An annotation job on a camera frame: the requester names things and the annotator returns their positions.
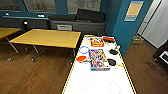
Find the orange game paddle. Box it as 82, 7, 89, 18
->
75, 55, 89, 63

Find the orange bowl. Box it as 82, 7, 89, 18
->
89, 37, 104, 47

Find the red black game paddle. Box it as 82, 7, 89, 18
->
102, 35, 116, 43

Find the white bench sign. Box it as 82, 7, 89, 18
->
58, 24, 73, 32

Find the black sofa cushion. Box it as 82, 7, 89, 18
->
75, 8, 106, 24

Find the yellow air hockey table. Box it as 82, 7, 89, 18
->
60, 34, 138, 94

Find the yellow wooden table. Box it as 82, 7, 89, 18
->
9, 28, 83, 63
0, 27, 23, 54

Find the interior glass window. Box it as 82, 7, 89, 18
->
0, 0, 22, 13
66, 0, 102, 15
22, 0, 57, 14

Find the cardboard box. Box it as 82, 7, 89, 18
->
131, 34, 145, 46

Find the small black speaker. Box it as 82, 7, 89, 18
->
22, 20, 30, 29

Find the pale framed wall sign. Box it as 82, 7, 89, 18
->
123, 0, 145, 23

